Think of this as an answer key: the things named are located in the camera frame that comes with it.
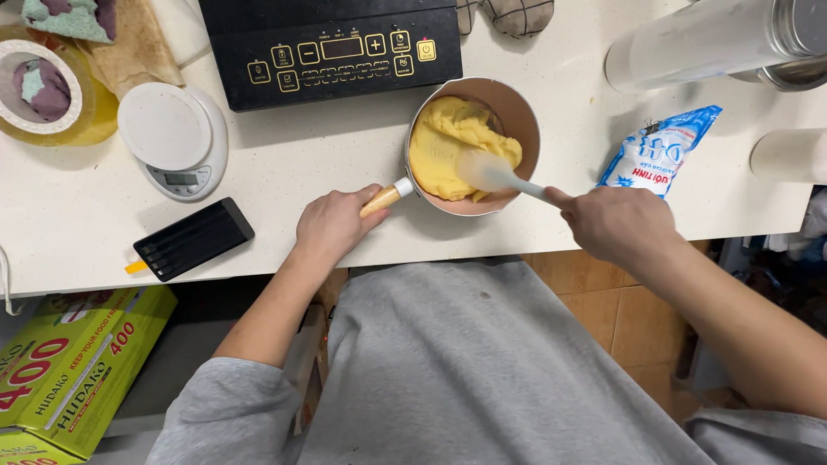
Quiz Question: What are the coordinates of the white kitchen scale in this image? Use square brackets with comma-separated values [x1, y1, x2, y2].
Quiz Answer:
[117, 82, 229, 202]

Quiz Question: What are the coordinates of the black induction cooker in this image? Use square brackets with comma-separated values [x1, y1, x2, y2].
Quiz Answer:
[198, 0, 464, 113]

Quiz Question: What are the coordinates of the white cylinder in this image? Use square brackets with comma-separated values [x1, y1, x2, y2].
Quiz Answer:
[749, 128, 827, 186]

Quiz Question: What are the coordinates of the person's left hand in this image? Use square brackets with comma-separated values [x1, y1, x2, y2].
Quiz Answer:
[295, 183, 392, 262]

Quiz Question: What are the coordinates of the yellow dough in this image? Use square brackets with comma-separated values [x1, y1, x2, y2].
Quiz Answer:
[408, 96, 523, 203]

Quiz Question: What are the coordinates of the green and purple cloth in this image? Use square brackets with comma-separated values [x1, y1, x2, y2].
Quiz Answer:
[21, 0, 118, 45]

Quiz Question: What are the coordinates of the small saucepan with wooden handle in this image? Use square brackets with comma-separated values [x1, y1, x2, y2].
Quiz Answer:
[359, 77, 542, 219]

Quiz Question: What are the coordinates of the steel pot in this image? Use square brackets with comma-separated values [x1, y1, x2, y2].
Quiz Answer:
[730, 0, 827, 93]

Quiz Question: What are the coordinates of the person's grey shirt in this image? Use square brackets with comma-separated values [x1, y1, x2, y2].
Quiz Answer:
[145, 256, 827, 465]

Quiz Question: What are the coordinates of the white cutting board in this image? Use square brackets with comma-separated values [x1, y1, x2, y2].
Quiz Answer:
[150, 0, 212, 69]

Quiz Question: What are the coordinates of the white silicone spatula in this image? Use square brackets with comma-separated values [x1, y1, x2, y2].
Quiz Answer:
[455, 149, 564, 209]

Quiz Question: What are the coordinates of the person's right hand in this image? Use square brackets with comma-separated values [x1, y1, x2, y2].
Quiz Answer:
[543, 185, 681, 266]

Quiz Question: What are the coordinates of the checked oven mitt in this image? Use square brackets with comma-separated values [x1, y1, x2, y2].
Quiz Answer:
[456, 0, 555, 40]

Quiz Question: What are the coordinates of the green cling film box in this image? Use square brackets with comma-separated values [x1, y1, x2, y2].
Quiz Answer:
[0, 428, 86, 465]
[0, 286, 178, 461]

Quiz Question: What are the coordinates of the white roll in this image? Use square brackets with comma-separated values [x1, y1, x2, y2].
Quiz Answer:
[605, 0, 786, 95]

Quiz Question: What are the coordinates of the blue and white salt bag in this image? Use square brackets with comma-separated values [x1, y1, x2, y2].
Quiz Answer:
[596, 105, 723, 199]

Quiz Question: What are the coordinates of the black power bank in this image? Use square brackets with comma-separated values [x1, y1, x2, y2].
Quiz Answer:
[133, 197, 255, 282]

